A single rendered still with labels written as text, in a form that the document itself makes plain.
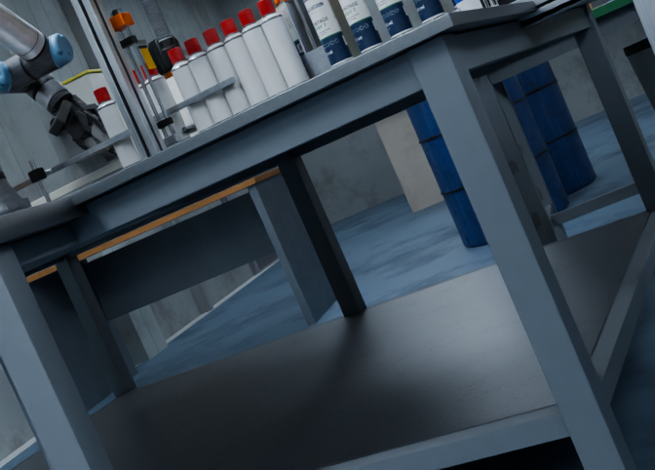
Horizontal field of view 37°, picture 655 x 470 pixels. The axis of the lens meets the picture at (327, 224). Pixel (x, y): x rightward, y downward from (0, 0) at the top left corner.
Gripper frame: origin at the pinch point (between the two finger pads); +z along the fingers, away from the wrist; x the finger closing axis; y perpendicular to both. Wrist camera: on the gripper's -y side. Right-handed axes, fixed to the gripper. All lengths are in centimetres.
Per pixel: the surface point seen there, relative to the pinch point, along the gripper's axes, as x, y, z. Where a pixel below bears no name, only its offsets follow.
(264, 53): -45, -2, 21
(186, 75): -29.1, -1.5, 7.5
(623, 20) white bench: -83, 123, 71
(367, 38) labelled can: -62, -2, 39
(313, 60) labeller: -49, 3, 30
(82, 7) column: -32.0, -15.7, -15.8
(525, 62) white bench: -56, 117, 55
